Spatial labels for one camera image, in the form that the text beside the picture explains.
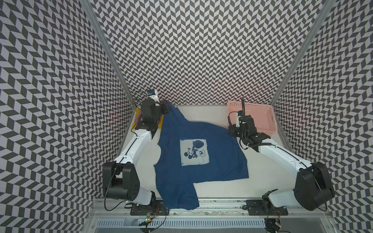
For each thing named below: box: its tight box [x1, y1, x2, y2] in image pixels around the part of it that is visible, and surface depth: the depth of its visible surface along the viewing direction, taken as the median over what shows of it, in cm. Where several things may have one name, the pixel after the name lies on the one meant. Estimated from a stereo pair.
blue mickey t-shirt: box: [154, 101, 250, 211], surface depth 91 cm
